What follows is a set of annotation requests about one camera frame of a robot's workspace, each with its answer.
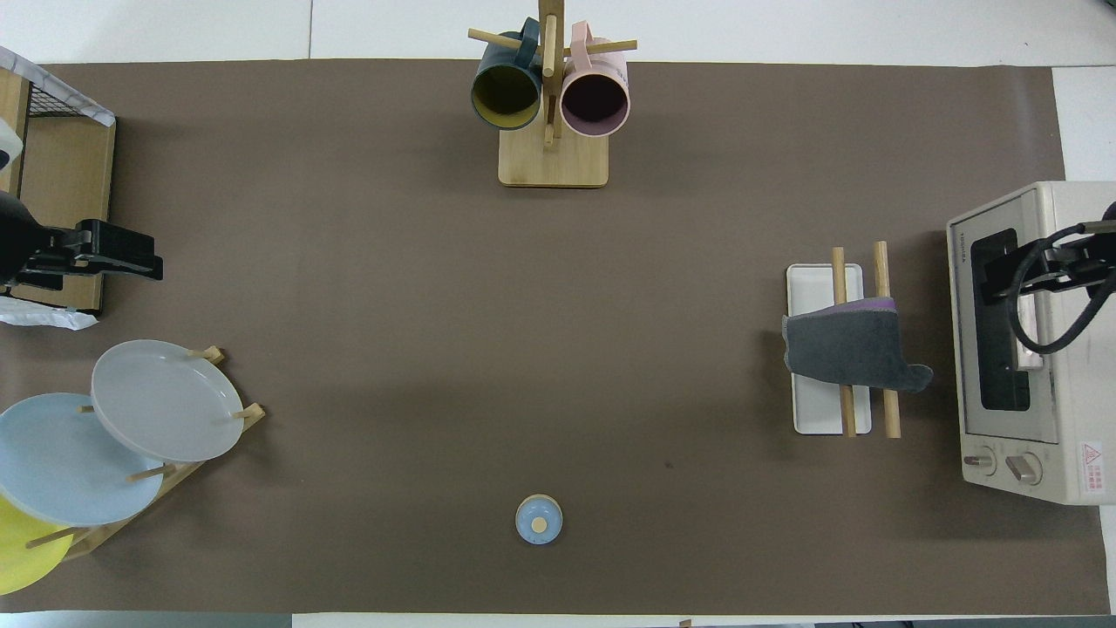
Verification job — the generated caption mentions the grey plate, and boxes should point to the grey plate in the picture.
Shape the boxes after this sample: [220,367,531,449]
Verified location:
[91,339,245,463]

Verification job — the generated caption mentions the wooden plate rack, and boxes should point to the wooden plate rack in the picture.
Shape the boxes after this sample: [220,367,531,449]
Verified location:
[26,346,266,561]

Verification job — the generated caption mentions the wooden shelf box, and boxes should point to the wooden shelf box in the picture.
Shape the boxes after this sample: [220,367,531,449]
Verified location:
[0,68,117,315]

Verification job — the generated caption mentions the blue call bell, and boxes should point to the blue call bell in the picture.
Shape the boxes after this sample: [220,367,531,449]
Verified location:
[515,494,563,545]

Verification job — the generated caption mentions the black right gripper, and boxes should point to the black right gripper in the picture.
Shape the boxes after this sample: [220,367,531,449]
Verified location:
[981,240,1116,302]

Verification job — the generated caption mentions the beige toaster oven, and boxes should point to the beige toaster oven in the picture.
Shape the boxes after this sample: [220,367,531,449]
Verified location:
[947,181,1116,506]

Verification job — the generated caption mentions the white crumpled plastic sheet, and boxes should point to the white crumpled plastic sheet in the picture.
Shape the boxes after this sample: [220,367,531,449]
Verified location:
[0,295,99,331]

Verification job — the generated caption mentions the brown table mat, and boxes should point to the brown table mat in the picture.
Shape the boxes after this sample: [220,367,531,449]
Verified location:
[0,59,1110,614]

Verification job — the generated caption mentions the wooden mug tree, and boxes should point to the wooden mug tree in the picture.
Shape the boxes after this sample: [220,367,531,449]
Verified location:
[468,0,638,188]

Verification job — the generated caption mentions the white patterned paper sheet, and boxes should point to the white patterned paper sheet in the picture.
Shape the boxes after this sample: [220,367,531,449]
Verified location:
[0,45,116,127]

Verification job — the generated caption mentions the pink mug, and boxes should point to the pink mug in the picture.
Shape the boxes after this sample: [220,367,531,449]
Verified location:
[561,22,630,138]

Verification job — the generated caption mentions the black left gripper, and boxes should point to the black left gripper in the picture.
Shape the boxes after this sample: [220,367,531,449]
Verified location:
[17,220,164,290]

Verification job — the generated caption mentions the light blue plate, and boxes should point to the light blue plate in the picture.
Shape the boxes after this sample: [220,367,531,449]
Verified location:
[0,392,164,527]

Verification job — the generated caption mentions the yellow plate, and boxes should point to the yellow plate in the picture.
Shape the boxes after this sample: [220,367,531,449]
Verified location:
[0,495,75,596]

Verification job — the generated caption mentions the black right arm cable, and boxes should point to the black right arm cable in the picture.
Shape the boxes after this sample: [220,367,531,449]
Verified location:
[1007,222,1116,354]

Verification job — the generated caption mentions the black wire basket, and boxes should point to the black wire basket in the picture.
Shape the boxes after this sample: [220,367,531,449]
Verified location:
[26,80,69,119]

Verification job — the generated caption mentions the purple and grey towel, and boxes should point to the purple and grey towel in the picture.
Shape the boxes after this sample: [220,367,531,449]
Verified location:
[782,297,934,393]

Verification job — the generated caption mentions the white towel rack wooden bars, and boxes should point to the white towel rack wooden bars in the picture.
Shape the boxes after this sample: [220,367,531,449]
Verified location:
[786,242,902,439]

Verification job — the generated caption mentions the dark teal mug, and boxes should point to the dark teal mug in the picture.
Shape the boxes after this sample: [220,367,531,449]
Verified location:
[471,17,543,132]

